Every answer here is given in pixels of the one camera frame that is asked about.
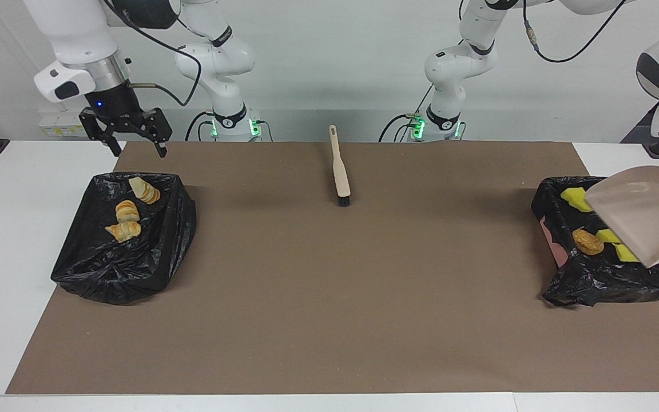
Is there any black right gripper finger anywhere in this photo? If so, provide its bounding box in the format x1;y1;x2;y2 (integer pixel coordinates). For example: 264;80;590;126
129;108;172;159
79;108;123;158

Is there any beige plastic dustpan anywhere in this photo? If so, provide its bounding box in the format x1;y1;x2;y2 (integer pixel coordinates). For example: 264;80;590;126
584;165;659;268

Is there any brown toy bread loaf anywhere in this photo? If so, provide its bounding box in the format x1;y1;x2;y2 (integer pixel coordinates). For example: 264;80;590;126
572;228;605;256

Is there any beige brush with black bristles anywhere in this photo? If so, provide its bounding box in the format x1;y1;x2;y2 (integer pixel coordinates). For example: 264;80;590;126
328;124;352;208

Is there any bin lined with black bag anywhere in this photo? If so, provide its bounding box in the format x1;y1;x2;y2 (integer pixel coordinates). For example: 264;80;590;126
50;172;197;305

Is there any pink plastic bin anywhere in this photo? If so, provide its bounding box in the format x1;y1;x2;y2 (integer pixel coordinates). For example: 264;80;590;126
539;217;569;268

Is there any dark partition panel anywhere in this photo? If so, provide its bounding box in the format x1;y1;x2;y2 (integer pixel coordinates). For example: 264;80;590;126
620;106;659;144

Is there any black garbage bag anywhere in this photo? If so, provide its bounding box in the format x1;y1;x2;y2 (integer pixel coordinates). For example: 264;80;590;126
531;176;659;308

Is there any brown table mat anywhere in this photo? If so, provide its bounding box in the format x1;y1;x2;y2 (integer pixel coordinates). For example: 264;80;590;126
5;141;659;395

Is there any black right arm base cable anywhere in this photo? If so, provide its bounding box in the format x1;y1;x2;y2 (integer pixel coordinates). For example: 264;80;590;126
185;110;216;142

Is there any black arm base cable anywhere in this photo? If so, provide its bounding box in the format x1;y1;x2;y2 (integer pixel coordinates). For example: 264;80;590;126
185;110;216;142
378;113;422;142

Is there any white wall socket box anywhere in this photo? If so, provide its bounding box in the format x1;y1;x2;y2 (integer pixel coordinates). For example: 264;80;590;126
38;110;87;138

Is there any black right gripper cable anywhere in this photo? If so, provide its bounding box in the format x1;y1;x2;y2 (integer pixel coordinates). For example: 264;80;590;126
104;0;233;108

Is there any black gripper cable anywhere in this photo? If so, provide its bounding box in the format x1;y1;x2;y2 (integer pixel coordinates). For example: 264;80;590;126
521;0;630;64
104;0;233;108

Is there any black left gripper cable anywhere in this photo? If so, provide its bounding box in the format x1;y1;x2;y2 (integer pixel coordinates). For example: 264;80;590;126
521;0;630;64

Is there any black left arm base cable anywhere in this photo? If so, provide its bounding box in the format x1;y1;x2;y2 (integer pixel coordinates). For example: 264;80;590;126
378;113;422;142

